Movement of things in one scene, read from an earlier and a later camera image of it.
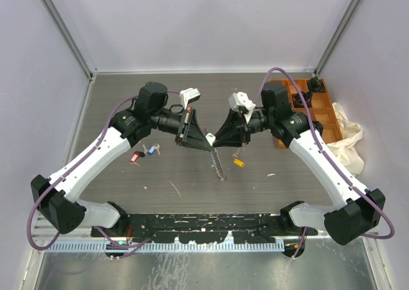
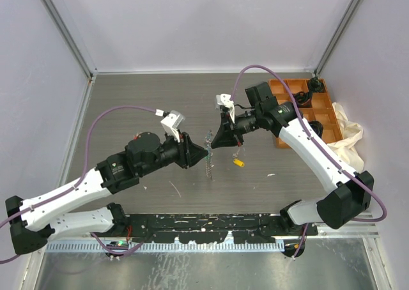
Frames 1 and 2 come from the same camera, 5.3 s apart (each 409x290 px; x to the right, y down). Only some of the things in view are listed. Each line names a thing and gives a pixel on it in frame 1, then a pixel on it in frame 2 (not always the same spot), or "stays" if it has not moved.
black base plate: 208,227 stays
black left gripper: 192,135 → 190,152
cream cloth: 347,149 stays
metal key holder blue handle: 218,164 → 208,160
